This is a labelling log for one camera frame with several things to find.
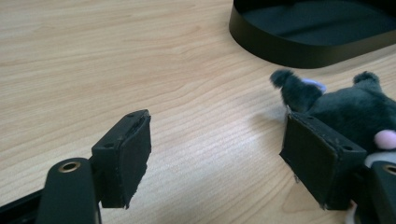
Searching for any colourful toy figure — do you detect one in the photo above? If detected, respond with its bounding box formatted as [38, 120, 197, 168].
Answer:
[269, 68, 396, 224]

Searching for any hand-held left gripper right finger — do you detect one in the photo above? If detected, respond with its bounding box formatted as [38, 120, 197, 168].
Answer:
[279, 111, 368, 211]

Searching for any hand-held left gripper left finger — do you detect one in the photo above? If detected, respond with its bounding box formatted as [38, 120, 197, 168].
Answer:
[92, 108, 152, 210]

